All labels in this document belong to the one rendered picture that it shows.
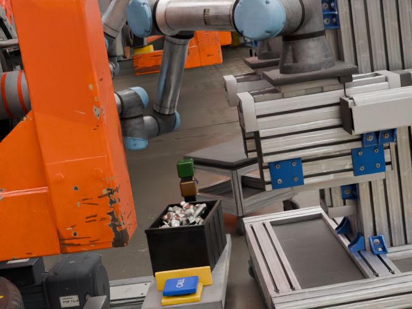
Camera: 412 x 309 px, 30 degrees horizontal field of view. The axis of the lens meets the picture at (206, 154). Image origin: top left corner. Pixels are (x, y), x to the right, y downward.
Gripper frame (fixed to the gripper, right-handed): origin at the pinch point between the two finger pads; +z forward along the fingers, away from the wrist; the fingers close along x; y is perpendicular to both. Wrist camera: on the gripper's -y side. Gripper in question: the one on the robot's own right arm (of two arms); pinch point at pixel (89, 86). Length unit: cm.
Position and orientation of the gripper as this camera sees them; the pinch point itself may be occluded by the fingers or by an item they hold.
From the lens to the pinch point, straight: 251.0
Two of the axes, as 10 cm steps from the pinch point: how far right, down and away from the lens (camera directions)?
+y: -0.6, -9.8, -2.1
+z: -0.7, 2.2, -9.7
